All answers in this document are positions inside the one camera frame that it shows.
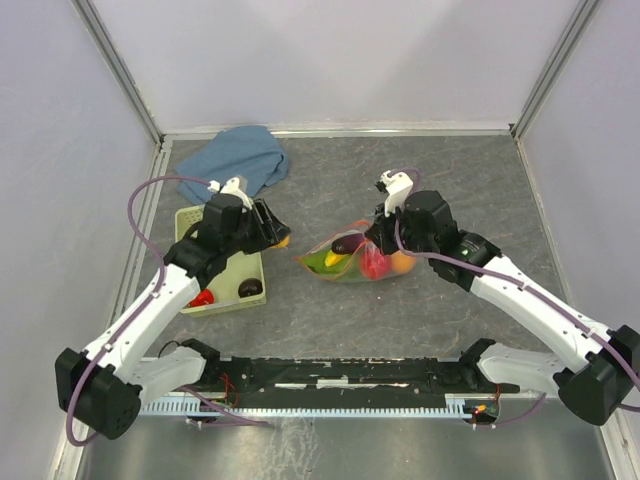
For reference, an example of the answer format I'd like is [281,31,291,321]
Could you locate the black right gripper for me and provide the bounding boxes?
[364,197,434,258]

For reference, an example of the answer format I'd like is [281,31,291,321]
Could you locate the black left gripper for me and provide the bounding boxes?
[223,197,290,256]

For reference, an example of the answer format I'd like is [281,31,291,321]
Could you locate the small orange fruit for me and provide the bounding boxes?
[273,238,290,249]

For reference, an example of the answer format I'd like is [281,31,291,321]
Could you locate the orange peach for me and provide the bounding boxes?
[390,251,416,275]

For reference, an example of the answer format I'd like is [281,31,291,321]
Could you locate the green lettuce leaves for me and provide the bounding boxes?
[296,247,355,280]

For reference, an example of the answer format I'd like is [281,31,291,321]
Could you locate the dark purple fruit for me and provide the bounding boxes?
[237,278,264,298]

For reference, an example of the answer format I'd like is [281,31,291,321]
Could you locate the red apple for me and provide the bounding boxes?
[359,246,391,281]

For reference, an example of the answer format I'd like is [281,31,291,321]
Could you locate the yellow banana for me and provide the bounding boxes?
[324,250,351,268]

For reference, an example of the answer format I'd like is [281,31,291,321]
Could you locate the purple eggplant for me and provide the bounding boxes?
[331,233,366,255]

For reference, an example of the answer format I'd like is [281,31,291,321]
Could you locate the clear zip top bag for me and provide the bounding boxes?
[296,220,417,283]

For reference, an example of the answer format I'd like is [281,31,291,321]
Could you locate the red pepper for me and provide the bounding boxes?
[189,289,215,308]

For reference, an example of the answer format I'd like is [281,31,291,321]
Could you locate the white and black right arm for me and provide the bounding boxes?
[366,185,639,426]

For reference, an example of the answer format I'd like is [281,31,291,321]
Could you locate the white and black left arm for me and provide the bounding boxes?
[55,194,291,446]

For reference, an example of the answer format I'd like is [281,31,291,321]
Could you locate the pale green perforated basket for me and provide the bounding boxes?
[165,205,266,317]

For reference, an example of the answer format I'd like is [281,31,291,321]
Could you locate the blue cloth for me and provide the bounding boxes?
[174,125,289,197]

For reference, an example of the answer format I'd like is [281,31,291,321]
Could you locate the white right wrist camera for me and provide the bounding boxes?
[376,170,414,217]

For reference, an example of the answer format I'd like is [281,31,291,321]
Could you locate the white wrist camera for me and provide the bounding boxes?
[207,176,254,210]
[376,170,414,217]

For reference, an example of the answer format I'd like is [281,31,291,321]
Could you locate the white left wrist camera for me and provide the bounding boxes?
[207,176,254,210]

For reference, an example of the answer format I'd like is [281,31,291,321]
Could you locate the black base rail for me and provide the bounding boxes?
[189,357,519,410]

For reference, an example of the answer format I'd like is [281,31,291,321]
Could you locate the light blue cable duct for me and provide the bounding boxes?
[139,394,471,420]

